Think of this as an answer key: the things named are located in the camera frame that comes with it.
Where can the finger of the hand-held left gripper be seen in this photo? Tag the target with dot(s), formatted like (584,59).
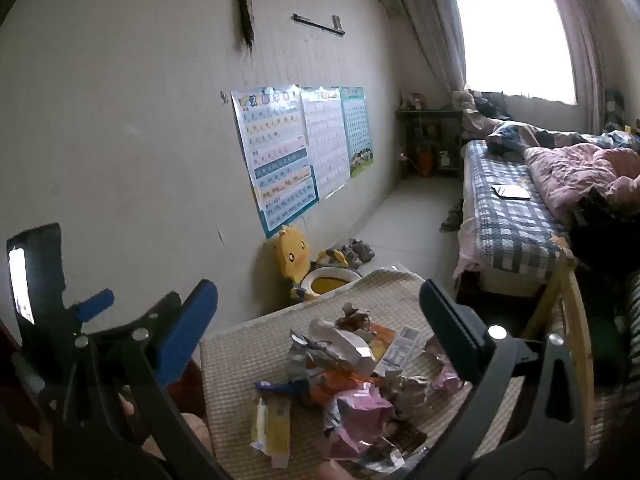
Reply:
(95,304)

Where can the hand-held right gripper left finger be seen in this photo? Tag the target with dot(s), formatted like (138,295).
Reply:
(187,332)

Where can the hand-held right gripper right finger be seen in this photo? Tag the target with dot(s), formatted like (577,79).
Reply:
(450,332)

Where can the yellow and orange packet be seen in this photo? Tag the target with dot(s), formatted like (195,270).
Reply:
(384,338)

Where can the blue cookie wrapper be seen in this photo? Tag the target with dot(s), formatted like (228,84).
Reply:
(280,388)

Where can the small pink foil wrapper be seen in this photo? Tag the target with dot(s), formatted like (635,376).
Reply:
(450,377)

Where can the white gridded packet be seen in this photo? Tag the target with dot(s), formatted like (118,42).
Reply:
(402,346)

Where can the beige checkered table cloth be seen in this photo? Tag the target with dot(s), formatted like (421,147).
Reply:
(235,360)

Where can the clear plastic wrapper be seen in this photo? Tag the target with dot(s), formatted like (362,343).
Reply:
(410,390)

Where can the brown crumpled wrapper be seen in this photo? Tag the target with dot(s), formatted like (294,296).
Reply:
(352,316)

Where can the dark shoes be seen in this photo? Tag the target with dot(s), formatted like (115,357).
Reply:
(452,217)

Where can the bed with plaid sheet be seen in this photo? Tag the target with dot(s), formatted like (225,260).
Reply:
(505,230)

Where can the large pink wrapper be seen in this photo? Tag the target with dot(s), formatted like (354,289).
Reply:
(357,410)

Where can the grey plush slipper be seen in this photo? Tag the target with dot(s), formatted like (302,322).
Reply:
(361,250)

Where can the light wooden chair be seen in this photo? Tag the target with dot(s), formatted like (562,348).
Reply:
(560,280)

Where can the orange plastic bag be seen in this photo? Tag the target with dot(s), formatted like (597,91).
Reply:
(335,380)

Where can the yellow snack wrapper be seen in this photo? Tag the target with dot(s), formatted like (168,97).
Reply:
(272,425)

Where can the yellow duck potty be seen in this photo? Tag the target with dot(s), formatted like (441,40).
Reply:
(292,255)

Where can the yellow striped plush slipper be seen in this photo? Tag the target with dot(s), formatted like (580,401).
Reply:
(332,256)

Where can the white tablet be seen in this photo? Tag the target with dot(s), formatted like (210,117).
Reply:
(511,192)

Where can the orange bottle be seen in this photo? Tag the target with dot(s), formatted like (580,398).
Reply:
(425,164)

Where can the dark clothes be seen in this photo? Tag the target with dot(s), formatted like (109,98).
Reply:
(605,235)

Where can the dark shelf rack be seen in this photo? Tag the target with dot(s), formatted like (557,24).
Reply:
(407,140)

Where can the pink quilt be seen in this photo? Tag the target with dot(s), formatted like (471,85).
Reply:
(575,170)

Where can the blue patterned quilt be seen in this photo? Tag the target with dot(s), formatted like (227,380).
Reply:
(530,135)

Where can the window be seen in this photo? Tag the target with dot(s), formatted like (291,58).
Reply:
(515,35)

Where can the pale curtain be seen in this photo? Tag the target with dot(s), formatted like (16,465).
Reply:
(582,55)
(430,25)

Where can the large blue wall poster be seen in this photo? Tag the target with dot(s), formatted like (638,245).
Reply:
(275,160)

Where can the green wall poster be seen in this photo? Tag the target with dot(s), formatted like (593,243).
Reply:
(356,130)

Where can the white wall poster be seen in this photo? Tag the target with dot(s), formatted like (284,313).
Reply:
(326,140)

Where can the dark wall strip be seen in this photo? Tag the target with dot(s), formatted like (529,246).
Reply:
(246,5)

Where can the black wall rail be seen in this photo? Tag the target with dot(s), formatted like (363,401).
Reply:
(320,25)

